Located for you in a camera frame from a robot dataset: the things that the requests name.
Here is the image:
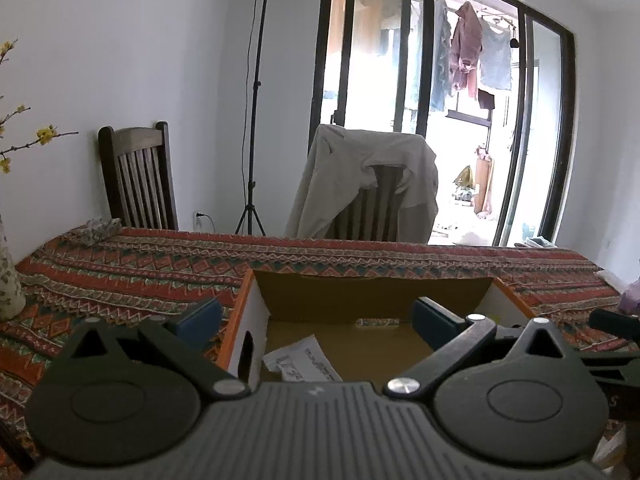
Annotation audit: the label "patterned red tablecloth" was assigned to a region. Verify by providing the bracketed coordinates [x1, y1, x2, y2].
[1, 228, 629, 479]

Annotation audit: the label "floral ceramic vase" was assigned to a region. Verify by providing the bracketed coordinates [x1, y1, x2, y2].
[0, 221, 26, 321]

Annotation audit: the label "folded floral cloth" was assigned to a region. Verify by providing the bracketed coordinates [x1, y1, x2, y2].
[66, 218, 122, 247]

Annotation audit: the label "cardboard box orange outside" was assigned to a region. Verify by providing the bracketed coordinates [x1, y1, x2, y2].
[216, 271, 534, 387]

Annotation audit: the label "white paper receipt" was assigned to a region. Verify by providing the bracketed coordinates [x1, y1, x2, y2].
[262, 335, 342, 382]

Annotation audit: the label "chair with grey jacket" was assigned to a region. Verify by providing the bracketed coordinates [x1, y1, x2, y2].
[326, 166, 402, 242]

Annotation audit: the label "dark wooden chair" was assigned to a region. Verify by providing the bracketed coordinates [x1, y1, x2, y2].
[98, 122, 178, 231]

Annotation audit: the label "yellow flower branches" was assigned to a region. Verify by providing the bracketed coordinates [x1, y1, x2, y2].
[0, 38, 80, 175]

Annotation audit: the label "grey hanging shirt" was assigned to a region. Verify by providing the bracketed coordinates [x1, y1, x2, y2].
[480, 20, 512, 91]

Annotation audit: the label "dark red hanging shirt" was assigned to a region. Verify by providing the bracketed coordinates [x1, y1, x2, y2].
[449, 1, 483, 100]

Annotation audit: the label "tripod lamp stand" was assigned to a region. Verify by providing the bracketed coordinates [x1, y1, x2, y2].
[235, 0, 269, 236]

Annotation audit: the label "wall power outlet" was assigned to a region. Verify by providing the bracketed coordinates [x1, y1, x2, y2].
[193, 211, 204, 231]

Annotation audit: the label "black sliding door frame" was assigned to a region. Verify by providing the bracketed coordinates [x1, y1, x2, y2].
[310, 0, 576, 247]

